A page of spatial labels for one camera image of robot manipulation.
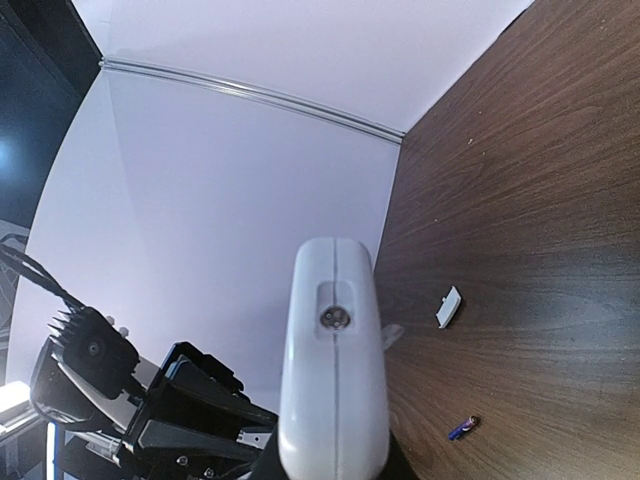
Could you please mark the blue battery near front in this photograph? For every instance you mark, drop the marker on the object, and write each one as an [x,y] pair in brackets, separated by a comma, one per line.
[465,427]

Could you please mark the white battery cover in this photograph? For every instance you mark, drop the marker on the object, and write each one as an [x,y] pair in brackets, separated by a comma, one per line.
[448,308]

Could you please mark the white remote control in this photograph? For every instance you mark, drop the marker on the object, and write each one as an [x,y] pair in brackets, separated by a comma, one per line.
[334,413]

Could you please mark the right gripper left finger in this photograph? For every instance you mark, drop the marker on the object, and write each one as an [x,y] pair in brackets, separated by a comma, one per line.
[268,466]

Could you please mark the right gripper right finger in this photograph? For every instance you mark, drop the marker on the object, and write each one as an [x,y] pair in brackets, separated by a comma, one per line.
[398,465]

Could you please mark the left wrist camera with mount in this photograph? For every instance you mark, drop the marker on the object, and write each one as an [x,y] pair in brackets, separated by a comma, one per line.
[82,360]

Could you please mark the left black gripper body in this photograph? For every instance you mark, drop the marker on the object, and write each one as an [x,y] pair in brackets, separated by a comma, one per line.
[189,425]

